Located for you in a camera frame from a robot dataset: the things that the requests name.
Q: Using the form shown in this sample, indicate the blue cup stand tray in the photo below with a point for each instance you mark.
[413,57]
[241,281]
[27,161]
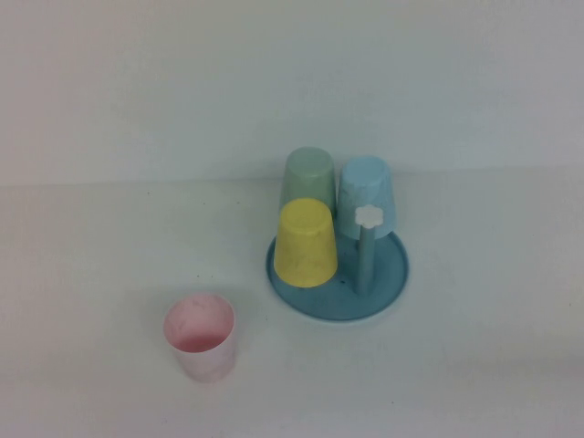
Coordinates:
[319,305]

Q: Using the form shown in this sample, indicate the pink plastic cup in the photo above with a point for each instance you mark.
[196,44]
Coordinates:
[201,351]

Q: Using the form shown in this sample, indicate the green plastic cup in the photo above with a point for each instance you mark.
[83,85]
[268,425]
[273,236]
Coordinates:
[305,178]

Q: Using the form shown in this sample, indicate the yellow plastic cup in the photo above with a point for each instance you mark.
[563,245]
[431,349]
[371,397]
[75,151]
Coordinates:
[305,246]

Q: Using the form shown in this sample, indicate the light blue plastic cup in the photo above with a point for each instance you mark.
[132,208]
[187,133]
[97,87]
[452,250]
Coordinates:
[365,182]

